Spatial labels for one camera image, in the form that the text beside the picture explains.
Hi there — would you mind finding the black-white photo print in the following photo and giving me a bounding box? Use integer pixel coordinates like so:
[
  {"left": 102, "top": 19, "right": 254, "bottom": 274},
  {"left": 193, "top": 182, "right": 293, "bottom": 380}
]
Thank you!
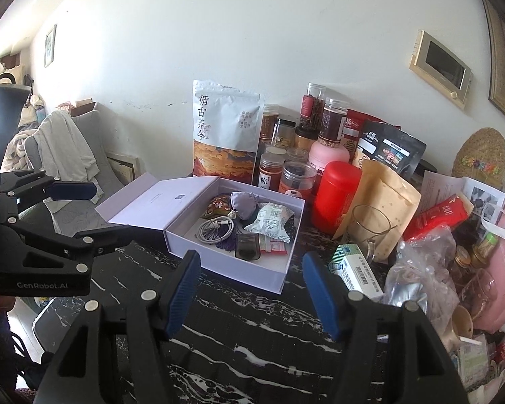
[{"left": 463, "top": 177, "right": 505, "bottom": 224}]

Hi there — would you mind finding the cardboard box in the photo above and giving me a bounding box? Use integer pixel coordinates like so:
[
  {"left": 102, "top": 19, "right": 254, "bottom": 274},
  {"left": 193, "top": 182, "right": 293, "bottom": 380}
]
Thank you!
[{"left": 69, "top": 99, "right": 97, "bottom": 119}]

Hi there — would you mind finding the red canister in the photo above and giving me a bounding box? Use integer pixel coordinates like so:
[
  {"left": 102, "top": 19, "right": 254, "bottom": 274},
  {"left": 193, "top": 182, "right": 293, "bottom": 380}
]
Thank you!
[{"left": 311, "top": 161, "right": 363, "bottom": 236}]

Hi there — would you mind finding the white paper sheet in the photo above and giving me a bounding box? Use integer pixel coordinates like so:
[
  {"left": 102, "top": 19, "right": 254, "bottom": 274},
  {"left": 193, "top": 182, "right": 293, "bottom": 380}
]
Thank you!
[{"left": 416, "top": 170, "right": 466, "bottom": 215}]

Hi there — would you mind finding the wooden picture frame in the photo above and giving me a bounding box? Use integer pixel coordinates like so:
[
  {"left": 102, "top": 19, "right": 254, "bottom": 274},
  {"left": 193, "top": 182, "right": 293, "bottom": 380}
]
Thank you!
[{"left": 109, "top": 151, "right": 141, "bottom": 182}]

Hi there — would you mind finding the grey chair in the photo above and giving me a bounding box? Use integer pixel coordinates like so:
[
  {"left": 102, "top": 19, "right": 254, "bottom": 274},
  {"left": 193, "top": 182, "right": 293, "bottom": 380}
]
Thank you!
[{"left": 23, "top": 109, "right": 140, "bottom": 236}]

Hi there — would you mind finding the kraft paper pouch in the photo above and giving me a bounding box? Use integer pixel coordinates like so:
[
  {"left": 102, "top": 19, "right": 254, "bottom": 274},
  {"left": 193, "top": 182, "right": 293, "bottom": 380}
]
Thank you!
[{"left": 332, "top": 160, "right": 422, "bottom": 262}]

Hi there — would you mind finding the black-lid clear jar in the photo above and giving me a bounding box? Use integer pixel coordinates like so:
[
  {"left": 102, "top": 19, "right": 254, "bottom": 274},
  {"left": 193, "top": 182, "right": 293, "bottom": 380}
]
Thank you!
[{"left": 273, "top": 118, "right": 297, "bottom": 150}]

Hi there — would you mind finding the gold wall intercom panel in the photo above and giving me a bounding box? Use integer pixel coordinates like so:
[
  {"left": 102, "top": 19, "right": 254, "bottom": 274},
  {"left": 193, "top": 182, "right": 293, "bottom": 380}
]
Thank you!
[{"left": 409, "top": 29, "right": 474, "bottom": 111}]

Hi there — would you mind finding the small orange jar white label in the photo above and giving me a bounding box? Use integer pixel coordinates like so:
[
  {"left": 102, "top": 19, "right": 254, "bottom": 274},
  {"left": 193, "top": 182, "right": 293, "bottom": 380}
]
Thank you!
[{"left": 259, "top": 153, "right": 287, "bottom": 192}]

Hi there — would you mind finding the white gift box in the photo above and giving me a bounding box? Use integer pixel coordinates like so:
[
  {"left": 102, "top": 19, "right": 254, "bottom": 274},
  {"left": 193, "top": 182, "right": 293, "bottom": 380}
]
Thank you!
[{"left": 95, "top": 171, "right": 306, "bottom": 295}]

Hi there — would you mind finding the tall jar dried red fruit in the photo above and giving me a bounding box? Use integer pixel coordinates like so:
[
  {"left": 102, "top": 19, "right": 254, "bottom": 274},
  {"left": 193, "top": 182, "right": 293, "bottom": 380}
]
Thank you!
[{"left": 300, "top": 83, "right": 326, "bottom": 131}]

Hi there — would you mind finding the white charging cable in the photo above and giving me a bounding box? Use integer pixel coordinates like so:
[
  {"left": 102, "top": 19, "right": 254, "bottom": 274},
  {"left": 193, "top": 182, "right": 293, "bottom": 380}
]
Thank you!
[{"left": 198, "top": 216, "right": 236, "bottom": 245}]

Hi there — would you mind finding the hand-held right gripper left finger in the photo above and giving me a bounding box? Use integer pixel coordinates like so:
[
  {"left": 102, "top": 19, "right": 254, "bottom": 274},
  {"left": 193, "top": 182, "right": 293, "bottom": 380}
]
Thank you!
[{"left": 34, "top": 249, "right": 203, "bottom": 404}]

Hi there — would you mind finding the pink lidded jar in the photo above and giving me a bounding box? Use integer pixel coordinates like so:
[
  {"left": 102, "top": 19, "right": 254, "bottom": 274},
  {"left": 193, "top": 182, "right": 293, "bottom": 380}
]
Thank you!
[{"left": 308, "top": 139, "right": 351, "bottom": 177}]

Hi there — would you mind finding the small jar red label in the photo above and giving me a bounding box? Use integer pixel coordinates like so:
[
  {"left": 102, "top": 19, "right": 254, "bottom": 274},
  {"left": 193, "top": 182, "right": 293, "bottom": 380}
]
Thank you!
[{"left": 280, "top": 162, "right": 317, "bottom": 198}]

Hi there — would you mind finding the white orange landscape pouch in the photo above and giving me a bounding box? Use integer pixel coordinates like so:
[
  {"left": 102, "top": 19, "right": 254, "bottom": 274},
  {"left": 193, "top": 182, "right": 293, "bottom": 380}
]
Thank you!
[{"left": 192, "top": 79, "right": 265, "bottom": 185}]

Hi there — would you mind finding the tall jar dark red label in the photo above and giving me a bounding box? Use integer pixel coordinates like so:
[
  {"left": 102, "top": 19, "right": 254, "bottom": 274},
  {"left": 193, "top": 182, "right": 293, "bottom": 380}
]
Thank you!
[{"left": 318, "top": 98, "right": 348, "bottom": 144}]

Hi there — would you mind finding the white green-print snack packet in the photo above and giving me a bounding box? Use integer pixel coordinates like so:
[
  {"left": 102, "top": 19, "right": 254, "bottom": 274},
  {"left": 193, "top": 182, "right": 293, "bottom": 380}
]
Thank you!
[{"left": 244, "top": 203, "right": 295, "bottom": 245}]

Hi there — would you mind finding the clear plastic tub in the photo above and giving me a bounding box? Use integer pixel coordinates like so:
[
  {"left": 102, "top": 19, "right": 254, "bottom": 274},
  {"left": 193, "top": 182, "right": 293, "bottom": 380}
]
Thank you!
[{"left": 454, "top": 340, "right": 489, "bottom": 388}]

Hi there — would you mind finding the red white sachet strip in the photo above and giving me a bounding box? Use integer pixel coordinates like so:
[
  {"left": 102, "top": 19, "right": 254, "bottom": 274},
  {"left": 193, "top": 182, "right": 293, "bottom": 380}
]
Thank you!
[{"left": 259, "top": 238, "right": 289, "bottom": 256}]

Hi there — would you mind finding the amber jar dark label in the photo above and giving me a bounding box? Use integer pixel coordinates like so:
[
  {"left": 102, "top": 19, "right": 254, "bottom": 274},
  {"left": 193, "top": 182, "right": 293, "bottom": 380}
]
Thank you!
[{"left": 260, "top": 104, "right": 278, "bottom": 141}]

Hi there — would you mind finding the clear plastic bag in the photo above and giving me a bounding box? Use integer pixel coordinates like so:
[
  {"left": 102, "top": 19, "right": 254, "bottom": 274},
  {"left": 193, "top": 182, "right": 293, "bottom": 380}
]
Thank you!
[{"left": 383, "top": 224, "right": 461, "bottom": 333}]

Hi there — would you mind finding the glass mug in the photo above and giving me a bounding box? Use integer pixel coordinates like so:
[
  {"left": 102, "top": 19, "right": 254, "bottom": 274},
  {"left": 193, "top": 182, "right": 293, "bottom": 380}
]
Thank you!
[{"left": 345, "top": 205, "right": 394, "bottom": 262}]

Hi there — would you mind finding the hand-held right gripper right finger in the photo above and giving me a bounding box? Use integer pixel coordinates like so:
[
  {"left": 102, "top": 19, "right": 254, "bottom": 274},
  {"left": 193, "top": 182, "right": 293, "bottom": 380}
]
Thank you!
[{"left": 302, "top": 251, "right": 468, "bottom": 404}]

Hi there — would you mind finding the knitted blanket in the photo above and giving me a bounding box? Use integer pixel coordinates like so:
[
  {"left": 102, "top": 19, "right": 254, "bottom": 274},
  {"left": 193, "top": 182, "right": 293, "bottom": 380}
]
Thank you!
[{"left": 2, "top": 128, "right": 40, "bottom": 173}]

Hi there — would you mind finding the white cloth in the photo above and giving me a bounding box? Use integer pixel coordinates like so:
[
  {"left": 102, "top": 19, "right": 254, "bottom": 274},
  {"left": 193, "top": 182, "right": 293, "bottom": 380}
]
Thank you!
[{"left": 38, "top": 110, "right": 100, "bottom": 181}]

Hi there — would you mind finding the gold-lid glass jar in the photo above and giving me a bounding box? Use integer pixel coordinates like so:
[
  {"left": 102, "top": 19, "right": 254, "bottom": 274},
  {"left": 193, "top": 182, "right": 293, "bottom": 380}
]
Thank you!
[
  {"left": 470, "top": 244, "right": 491, "bottom": 268},
  {"left": 452, "top": 245, "right": 472, "bottom": 270}
]

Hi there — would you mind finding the red goji packet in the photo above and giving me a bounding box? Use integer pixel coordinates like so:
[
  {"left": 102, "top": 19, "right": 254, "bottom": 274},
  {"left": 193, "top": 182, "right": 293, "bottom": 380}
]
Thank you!
[{"left": 403, "top": 194, "right": 474, "bottom": 242}]

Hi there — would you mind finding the pink-tinted glass cup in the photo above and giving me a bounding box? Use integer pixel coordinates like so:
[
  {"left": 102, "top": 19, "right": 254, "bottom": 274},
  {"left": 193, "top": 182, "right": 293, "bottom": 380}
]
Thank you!
[{"left": 459, "top": 268, "right": 498, "bottom": 318}]

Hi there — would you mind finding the beige cup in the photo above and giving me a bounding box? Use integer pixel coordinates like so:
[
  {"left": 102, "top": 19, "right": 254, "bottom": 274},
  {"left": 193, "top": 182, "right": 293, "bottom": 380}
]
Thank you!
[{"left": 446, "top": 305, "right": 474, "bottom": 352}]

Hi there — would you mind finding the black foil pouch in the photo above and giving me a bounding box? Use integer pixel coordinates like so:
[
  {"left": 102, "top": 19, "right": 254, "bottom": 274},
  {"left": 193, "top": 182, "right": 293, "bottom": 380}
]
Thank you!
[{"left": 353, "top": 120, "right": 427, "bottom": 179}]

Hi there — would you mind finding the white teal medicine box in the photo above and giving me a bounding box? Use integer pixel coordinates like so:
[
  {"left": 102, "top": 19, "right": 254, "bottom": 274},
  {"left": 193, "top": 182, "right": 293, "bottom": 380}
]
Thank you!
[{"left": 329, "top": 244, "right": 383, "bottom": 301}]

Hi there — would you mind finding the red pouch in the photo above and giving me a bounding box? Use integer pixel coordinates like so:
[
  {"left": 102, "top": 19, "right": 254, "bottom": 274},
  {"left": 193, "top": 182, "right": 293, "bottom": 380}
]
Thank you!
[{"left": 345, "top": 109, "right": 388, "bottom": 144}]

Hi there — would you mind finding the green-lid toothpick holder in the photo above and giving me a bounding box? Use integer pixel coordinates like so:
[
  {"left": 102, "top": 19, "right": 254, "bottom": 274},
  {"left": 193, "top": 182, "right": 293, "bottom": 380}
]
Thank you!
[{"left": 480, "top": 232, "right": 499, "bottom": 257}]

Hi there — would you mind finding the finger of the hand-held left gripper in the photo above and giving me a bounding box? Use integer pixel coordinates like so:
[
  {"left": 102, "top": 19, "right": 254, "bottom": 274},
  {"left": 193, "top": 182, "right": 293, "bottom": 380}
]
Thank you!
[
  {"left": 0, "top": 169, "right": 103, "bottom": 222},
  {"left": 0, "top": 216, "right": 169, "bottom": 272}
]

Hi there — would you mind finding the small wall picture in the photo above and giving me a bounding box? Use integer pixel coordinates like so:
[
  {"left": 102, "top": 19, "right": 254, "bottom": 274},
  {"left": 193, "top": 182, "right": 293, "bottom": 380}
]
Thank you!
[{"left": 44, "top": 24, "right": 57, "bottom": 68}]

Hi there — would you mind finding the dark grey charger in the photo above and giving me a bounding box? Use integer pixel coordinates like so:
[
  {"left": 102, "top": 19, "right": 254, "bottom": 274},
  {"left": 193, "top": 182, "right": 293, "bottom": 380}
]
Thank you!
[{"left": 235, "top": 235, "right": 262, "bottom": 262}]

